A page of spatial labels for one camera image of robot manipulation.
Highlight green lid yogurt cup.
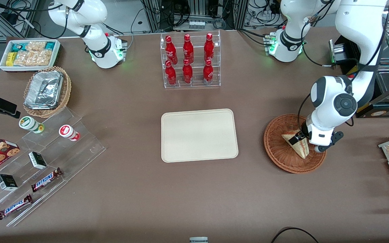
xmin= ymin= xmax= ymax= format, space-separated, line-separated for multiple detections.
xmin=19 ymin=116 xmax=45 ymax=134

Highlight light tan wicker basket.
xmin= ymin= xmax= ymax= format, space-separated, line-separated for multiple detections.
xmin=23 ymin=66 xmax=72 ymax=118

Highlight round brown wicker basket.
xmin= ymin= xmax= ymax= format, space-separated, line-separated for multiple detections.
xmin=264 ymin=114 xmax=327 ymax=174

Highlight clear acrylic bottle rack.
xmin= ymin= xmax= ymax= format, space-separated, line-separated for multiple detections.
xmin=160 ymin=30 xmax=221 ymax=89

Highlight beige plastic tray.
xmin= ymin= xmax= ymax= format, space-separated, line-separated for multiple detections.
xmin=161 ymin=108 xmax=239 ymax=163

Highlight aluminium equipment rack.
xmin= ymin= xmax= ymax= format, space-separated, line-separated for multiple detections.
xmin=140 ymin=0 xmax=249 ymax=32

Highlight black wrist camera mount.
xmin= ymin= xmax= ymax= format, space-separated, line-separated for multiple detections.
xmin=314 ymin=131 xmax=344 ymax=153

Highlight black looped cable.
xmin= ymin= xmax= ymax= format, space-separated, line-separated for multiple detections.
xmin=270 ymin=227 xmax=320 ymax=243

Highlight red lid yogurt cup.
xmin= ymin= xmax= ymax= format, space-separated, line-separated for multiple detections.
xmin=58 ymin=125 xmax=80 ymax=141

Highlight clear acrylic stepped display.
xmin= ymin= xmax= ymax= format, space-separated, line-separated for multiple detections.
xmin=0 ymin=107 xmax=106 ymax=227

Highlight red cola bottle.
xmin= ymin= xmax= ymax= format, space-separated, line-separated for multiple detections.
xmin=183 ymin=34 xmax=194 ymax=64
xmin=204 ymin=33 xmax=215 ymax=62
xmin=165 ymin=35 xmax=178 ymax=65
xmin=182 ymin=58 xmax=193 ymax=84
xmin=165 ymin=60 xmax=177 ymax=86
xmin=203 ymin=59 xmax=214 ymax=85

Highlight black hot food cabinet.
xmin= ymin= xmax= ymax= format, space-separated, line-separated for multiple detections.
xmin=329 ymin=13 xmax=389 ymax=118

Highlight triangular sandwich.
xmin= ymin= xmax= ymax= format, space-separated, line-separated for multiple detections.
xmin=281 ymin=130 xmax=310 ymax=159

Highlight Snickers chocolate bar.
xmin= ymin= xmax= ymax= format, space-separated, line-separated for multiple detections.
xmin=31 ymin=167 xmax=63 ymax=193
xmin=0 ymin=194 xmax=33 ymax=220

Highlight silver foil packets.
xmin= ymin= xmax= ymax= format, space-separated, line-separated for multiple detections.
xmin=24 ymin=70 xmax=64 ymax=110

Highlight small black carton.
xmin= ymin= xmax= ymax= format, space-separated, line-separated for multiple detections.
xmin=0 ymin=174 xmax=18 ymax=191
xmin=28 ymin=152 xmax=47 ymax=169

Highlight white rectangular snack bin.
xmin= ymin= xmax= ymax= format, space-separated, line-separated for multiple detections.
xmin=0 ymin=39 xmax=61 ymax=73

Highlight clear peanut snack bag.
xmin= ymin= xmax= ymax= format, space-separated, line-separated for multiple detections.
xmin=26 ymin=41 xmax=46 ymax=52
xmin=32 ymin=50 xmax=52 ymax=66
xmin=13 ymin=51 xmax=34 ymax=66

